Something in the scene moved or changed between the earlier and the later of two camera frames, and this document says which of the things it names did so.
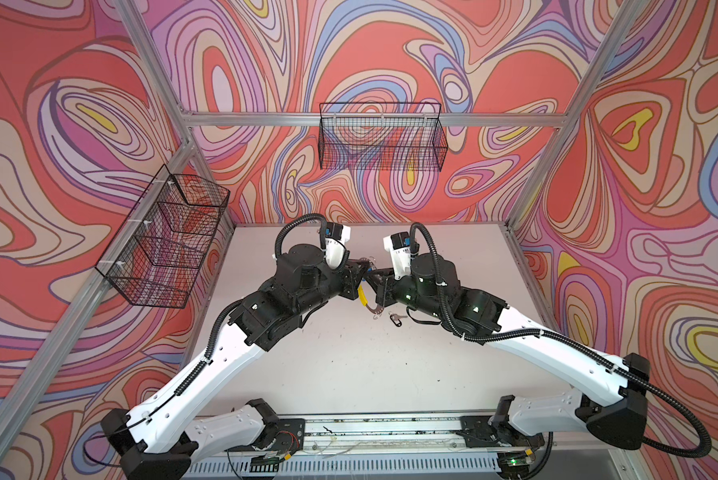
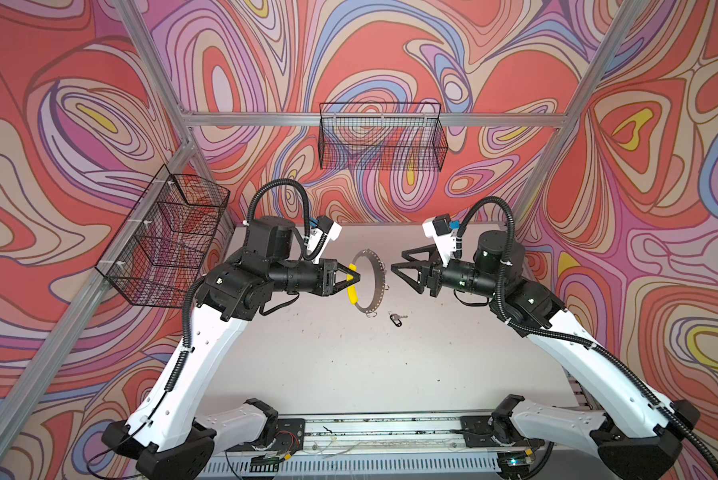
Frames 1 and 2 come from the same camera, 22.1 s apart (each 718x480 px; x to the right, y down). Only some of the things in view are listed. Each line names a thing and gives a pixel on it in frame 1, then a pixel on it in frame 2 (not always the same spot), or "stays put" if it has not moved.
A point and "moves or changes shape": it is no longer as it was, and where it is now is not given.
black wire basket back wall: x=399 y=136 stays put
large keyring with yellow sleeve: x=364 y=301 moves or changes shape
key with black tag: x=396 y=319 stays put
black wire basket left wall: x=158 y=249 stays put
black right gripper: x=384 y=289 → x=417 y=265
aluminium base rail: x=579 y=445 stays put
